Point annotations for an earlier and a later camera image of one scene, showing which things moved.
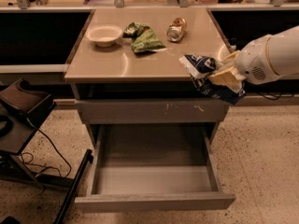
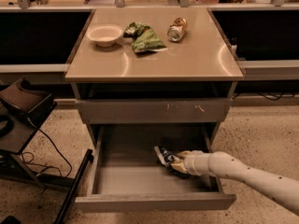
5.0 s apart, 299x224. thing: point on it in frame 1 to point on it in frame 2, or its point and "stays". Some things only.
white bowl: x=104 y=35 stays
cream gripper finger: x=232 y=58 to x=184 y=154
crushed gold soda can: x=177 y=30 stays
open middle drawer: x=147 y=167 stays
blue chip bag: x=199 y=67 to x=166 y=158
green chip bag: x=143 y=39 stays
